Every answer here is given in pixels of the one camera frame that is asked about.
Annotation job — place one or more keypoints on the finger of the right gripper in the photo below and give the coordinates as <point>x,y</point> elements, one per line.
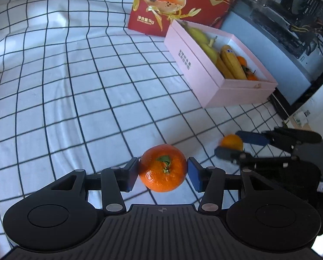
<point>253,138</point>
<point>233,156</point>

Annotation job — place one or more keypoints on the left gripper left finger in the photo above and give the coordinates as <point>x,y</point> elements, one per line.
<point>115,180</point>

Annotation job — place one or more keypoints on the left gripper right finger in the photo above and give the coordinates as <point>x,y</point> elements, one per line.
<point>211,182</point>

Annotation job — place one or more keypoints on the small kumquat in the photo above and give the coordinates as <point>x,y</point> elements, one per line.
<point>242,61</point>
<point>232,141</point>

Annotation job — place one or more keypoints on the mandarin with green stem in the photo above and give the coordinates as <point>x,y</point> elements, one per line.
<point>162,168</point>

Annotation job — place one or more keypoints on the leafy mandarin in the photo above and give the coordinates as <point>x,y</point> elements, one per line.
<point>247,71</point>

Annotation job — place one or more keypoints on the banana with blue sticker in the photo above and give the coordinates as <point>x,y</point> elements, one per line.
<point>230,60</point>

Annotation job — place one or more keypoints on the spotted banana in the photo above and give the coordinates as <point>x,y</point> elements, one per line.
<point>223,69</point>

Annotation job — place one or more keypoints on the green pear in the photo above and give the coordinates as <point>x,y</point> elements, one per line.
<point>209,50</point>
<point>199,36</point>

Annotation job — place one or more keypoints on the mandarin orange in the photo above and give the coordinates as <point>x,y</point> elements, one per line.
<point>251,76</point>

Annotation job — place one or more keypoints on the pink cardboard box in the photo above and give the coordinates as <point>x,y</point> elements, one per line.
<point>205,80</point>

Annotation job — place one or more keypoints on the checkered white tablecloth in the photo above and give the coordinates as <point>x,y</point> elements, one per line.
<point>78,89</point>

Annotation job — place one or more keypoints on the red snack bag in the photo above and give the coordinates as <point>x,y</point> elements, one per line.
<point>153,17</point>

